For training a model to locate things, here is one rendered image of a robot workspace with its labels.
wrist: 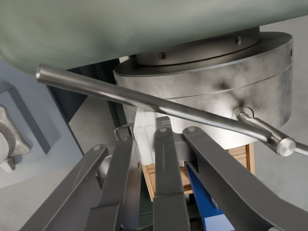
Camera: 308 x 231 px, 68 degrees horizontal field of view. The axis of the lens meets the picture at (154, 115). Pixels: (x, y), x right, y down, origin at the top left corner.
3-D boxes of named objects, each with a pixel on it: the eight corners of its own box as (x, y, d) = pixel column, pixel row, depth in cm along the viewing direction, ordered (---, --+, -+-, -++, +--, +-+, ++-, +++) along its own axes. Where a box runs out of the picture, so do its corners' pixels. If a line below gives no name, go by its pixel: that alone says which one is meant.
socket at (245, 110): (246, 104, 34) (257, 110, 31) (236, 124, 35) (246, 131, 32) (227, 97, 33) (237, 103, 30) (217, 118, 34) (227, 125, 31)
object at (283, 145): (241, 107, 34) (301, 141, 23) (234, 120, 34) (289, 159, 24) (229, 102, 33) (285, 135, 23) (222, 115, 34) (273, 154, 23)
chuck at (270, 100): (115, 73, 57) (121, 118, 28) (233, 44, 60) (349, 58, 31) (124, 106, 60) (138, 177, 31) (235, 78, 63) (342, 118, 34)
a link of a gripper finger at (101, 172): (139, 172, 15) (95, 180, 15) (142, 136, 19) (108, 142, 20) (134, 152, 14) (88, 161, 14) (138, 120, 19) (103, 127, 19)
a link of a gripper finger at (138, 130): (152, 164, 17) (142, 166, 17) (152, 124, 23) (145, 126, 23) (143, 128, 15) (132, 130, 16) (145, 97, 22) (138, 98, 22)
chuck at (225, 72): (112, 59, 56) (113, 91, 27) (232, 30, 58) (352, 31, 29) (115, 73, 57) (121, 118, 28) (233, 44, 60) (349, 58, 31)
